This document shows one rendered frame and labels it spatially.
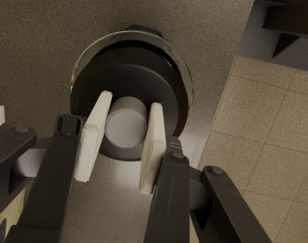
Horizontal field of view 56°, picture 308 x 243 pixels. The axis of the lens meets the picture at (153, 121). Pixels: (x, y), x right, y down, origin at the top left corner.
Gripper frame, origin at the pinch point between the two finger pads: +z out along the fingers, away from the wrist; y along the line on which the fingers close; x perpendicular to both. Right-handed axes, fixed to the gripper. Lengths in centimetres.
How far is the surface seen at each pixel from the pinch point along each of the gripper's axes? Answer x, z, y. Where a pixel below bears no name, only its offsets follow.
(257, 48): 4, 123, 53
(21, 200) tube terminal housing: -30.1, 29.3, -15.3
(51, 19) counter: 2.6, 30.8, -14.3
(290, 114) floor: -24, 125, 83
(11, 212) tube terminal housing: -29.3, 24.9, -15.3
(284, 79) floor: -7, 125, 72
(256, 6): 21, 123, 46
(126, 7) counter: 6.9, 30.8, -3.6
